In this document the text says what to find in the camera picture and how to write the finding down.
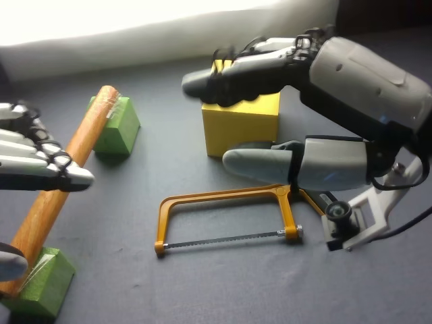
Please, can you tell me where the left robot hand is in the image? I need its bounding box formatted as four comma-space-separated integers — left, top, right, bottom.
0, 101, 95, 283

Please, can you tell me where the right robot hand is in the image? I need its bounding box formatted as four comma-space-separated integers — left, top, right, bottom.
181, 26, 432, 194

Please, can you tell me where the wooden dowel rod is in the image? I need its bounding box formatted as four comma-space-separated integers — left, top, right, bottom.
0, 84, 121, 300

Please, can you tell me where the yellow hacksaw with black handle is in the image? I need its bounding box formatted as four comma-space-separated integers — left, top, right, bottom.
154, 184, 335, 259

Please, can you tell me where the green block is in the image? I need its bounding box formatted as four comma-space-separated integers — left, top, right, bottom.
0, 246, 77, 321
88, 96, 141, 158

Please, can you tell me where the yellow block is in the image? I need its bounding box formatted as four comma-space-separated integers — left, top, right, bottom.
201, 59, 281, 159

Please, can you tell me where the white backdrop sheet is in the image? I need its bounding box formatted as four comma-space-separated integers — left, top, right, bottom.
0, 0, 340, 82

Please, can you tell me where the black cable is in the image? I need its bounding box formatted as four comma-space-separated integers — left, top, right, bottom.
369, 148, 432, 237

